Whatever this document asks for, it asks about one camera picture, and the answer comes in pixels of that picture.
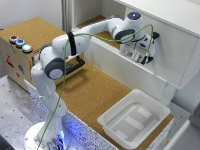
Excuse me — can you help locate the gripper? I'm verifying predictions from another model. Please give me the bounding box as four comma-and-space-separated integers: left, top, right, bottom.
119, 33, 157, 65

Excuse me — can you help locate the white sliding door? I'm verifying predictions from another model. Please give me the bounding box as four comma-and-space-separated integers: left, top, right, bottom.
121, 9, 198, 89

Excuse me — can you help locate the white cabinet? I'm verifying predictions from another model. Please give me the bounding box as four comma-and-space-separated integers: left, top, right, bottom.
62, 0, 200, 107

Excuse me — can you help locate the white plastic box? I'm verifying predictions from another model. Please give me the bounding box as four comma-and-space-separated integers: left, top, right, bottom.
96, 88, 172, 150

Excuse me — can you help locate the wooden drawer box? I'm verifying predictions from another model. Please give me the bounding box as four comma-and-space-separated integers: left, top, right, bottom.
0, 16, 69, 93

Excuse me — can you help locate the green button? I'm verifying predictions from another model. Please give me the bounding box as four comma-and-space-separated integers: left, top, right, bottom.
21, 43, 34, 54

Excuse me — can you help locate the blue button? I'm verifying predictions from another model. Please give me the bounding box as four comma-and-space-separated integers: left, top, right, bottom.
14, 38, 26, 49

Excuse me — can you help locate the red button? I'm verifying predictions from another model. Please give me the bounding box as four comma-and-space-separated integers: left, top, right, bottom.
9, 34, 20, 45

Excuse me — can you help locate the black drawer handle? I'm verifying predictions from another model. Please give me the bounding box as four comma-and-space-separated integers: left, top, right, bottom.
64, 55, 86, 76

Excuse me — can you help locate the green cable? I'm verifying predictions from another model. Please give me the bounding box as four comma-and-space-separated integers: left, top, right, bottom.
35, 23, 156, 150

